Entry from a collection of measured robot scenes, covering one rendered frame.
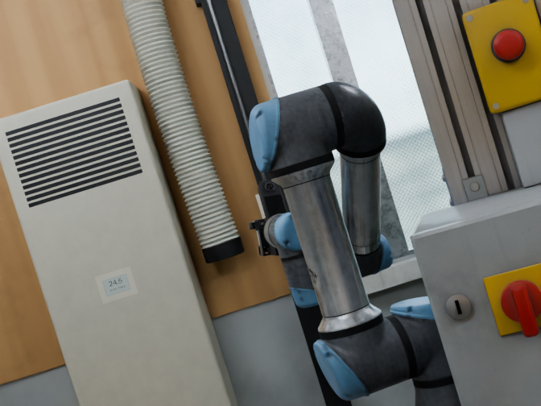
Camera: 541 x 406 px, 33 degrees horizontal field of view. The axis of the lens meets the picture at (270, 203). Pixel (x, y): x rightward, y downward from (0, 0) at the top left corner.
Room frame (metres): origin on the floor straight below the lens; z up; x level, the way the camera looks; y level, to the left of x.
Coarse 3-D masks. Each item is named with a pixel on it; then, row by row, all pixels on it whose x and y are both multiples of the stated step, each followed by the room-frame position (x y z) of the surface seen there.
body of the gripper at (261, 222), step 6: (258, 222) 1.99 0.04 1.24; (264, 222) 1.99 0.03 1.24; (258, 228) 2.00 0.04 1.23; (258, 234) 2.00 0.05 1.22; (264, 234) 1.93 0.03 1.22; (264, 240) 1.99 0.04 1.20; (258, 246) 2.02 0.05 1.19; (264, 246) 1.98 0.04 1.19; (270, 246) 1.97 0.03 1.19; (258, 252) 2.03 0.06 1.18; (264, 252) 1.98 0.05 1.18; (270, 252) 1.98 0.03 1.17; (276, 252) 1.93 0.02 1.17
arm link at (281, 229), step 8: (280, 216) 1.82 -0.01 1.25; (288, 216) 1.78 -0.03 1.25; (272, 224) 1.85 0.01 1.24; (280, 224) 1.78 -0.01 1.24; (288, 224) 1.78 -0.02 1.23; (272, 232) 1.83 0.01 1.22; (280, 232) 1.78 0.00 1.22; (288, 232) 1.78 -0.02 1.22; (272, 240) 1.86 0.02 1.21; (280, 240) 1.78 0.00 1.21; (288, 240) 1.78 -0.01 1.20; (296, 240) 1.78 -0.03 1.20; (280, 248) 1.81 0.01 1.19; (288, 248) 1.79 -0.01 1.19; (296, 248) 1.78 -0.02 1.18; (280, 256) 1.82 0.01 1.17; (288, 256) 1.80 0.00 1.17
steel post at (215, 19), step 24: (216, 0) 3.43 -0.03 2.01; (216, 24) 3.41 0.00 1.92; (216, 48) 3.43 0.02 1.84; (240, 48) 3.43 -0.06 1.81; (240, 72) 3.43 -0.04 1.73; (240, 96) 3.41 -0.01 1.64; (240, 120) 3.43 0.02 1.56; (264, 216) 3.40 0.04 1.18; (312, 312) 3.43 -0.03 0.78; (312, 336) 3.43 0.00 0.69; (312, 360) 3.43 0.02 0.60
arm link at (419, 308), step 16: (400, 304) 1.59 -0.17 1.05; (416, 304) 1.56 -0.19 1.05; (400, 320) 1.56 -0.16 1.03; (416, 320) 1.55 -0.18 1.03; (432, 320) 1.54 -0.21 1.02; (400, 336) 1.54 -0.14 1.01; (416, 336) 1.54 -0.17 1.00; (432, 336) 1.54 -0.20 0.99; (416, 352) 1.53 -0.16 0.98; (432, 352) 1.54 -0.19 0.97; (416, 368) 1.54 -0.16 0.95; (432, 368) 1.55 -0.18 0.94; (448, 368) 1.54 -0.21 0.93
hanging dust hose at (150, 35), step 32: (128, 0) 3.35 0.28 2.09; (160, 0) 3.40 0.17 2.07; (160, 32) 3.34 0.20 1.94; (160, 64) 3.33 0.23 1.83; (160, 96) 3.32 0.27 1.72; (160, 128) 3.37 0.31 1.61; (192, 128) 3.34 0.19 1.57; (192, 160) 3.32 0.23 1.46; (192, 192) 3.33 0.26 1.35; (224, 192) 3.40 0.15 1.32; (224, 224) 3.34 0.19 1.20; (224, 256) 3.31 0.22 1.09
